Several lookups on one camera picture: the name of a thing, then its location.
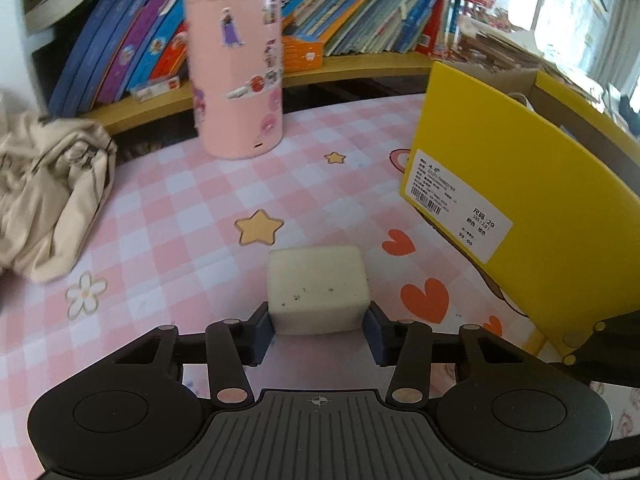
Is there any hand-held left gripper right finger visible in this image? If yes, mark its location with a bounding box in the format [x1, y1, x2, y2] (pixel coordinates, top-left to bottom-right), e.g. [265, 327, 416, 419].
[364, 301, 527, 406]

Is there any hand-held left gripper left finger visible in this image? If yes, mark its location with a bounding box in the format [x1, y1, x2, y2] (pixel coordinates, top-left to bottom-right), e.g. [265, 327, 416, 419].
[114, 301, 275, 406]

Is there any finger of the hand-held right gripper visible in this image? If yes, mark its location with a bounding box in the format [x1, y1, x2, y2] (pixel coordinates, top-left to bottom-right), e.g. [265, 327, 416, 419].
[559, 309, 640, 392]

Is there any white charger cube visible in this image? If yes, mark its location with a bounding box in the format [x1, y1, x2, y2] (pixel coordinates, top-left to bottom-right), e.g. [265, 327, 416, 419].
[266, 245, 373, 337]

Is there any yellow cardboard box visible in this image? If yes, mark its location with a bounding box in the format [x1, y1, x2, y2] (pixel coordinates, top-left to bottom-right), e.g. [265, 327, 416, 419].
[399, 60, 640, 367]

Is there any pink checkered desktop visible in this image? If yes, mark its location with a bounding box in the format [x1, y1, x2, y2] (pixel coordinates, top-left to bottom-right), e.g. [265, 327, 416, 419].
[0, 91, 640, 480]

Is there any beige cloth bag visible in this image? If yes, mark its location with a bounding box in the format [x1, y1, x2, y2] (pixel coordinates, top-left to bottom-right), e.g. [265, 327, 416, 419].
[0, 91, 118, 284]

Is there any pink cylinder with stickers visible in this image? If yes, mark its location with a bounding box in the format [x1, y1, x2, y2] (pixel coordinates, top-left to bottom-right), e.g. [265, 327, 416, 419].
[183, 0, 287, 162]

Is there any small white and red box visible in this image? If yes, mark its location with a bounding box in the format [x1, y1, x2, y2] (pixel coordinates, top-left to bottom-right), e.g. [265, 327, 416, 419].
[129, 77, 182, 102]

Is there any wooden bookshelf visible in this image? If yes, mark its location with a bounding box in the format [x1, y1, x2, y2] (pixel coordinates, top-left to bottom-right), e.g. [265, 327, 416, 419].
[0, 0, 551, 133]

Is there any small orange box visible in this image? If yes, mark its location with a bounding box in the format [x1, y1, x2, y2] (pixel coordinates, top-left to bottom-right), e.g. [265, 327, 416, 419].
[281, 35, 326, 72]

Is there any pile of papers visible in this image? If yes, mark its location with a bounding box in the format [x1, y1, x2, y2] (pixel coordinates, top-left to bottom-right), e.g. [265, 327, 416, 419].
[450, 12, 606, 96]

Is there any row of colourful books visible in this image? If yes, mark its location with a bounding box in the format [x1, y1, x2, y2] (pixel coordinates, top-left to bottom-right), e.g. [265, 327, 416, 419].
[46, 0, 497, 112]

